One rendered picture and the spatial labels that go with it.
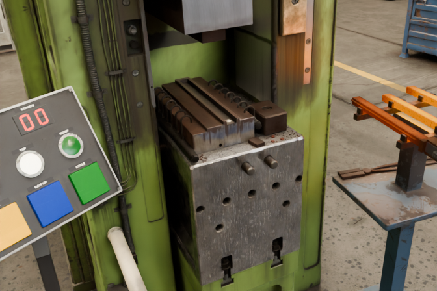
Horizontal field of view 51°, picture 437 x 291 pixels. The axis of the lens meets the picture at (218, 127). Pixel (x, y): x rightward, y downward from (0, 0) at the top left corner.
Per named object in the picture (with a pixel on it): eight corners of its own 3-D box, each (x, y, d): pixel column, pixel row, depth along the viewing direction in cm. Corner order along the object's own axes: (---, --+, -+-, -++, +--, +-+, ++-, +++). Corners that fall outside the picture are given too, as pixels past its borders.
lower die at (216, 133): (254, 139, 140) (254, 113, 136) (194, 154, 132) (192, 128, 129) (201, 95, 174) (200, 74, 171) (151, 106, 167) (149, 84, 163)
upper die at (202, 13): (253, 24, 124) (252, -12, 120) (185, 35, 117) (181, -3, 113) (195, 0, 159) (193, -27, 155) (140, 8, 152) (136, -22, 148)
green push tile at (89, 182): (111, 190, 106) (97, 161, 106) (84, 205, 101) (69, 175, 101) (107, 191, 108) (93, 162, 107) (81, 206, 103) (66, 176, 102)
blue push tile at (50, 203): (74, 210, 100) (59, 180, 99) (44, 227, 95) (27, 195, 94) (71, 211, 101) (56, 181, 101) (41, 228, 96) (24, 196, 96)
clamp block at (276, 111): (288, 130, 144) (288, 112, 141) (264, 136, 141) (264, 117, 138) (268, 116, 154) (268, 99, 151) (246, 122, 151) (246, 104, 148)
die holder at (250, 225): (300, 249, 159) (305, 136, 140) (201, 286, 146) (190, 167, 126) (230, 175, 206) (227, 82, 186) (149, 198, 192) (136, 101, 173)
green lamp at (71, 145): (84, 154, 104) (80, 138, 102) (63, 159, 102) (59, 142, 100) (82, 149, 107) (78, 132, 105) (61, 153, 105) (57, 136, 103)
